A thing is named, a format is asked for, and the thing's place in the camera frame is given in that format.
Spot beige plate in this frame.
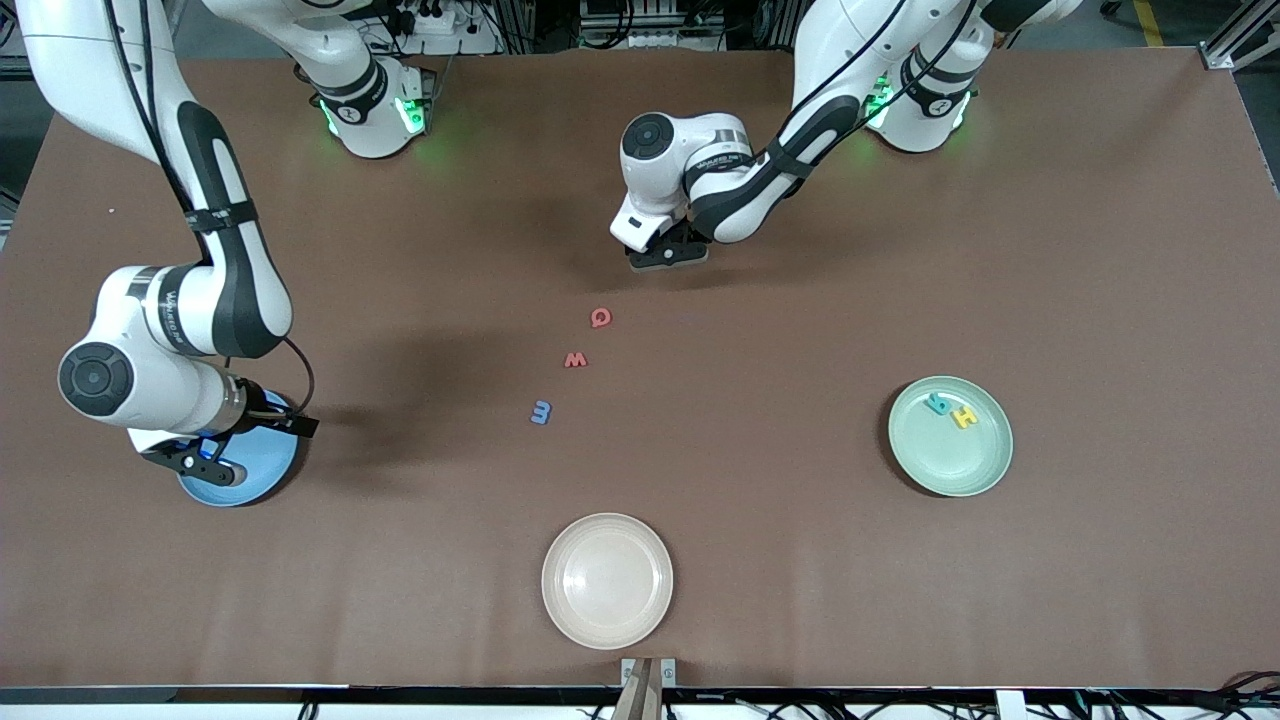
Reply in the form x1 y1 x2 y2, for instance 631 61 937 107
541 512 674 651

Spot red and black cable bundle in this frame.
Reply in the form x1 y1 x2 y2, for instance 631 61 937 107
1190 668 1280 716

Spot aluminium frame profile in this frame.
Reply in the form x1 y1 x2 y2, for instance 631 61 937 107
1200 0 1280 71

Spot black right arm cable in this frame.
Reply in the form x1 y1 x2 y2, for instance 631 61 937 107
105 0 317 421

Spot green plate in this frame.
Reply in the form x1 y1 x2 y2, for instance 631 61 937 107
888 375 1014 498

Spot blue plate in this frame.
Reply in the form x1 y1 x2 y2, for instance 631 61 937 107
178 388 301 508

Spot dark equipment box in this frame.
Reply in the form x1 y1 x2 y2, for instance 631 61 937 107
578 0 728 51

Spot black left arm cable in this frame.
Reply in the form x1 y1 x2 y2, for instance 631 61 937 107
690 0 986 216

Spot metal table edge bracket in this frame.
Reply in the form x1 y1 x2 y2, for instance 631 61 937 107
620 657 678 720

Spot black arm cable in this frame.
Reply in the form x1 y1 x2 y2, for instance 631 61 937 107
690 0 986 216
105 0 317 421

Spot white power strip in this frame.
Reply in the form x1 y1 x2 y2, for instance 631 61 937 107
378 0 501 56

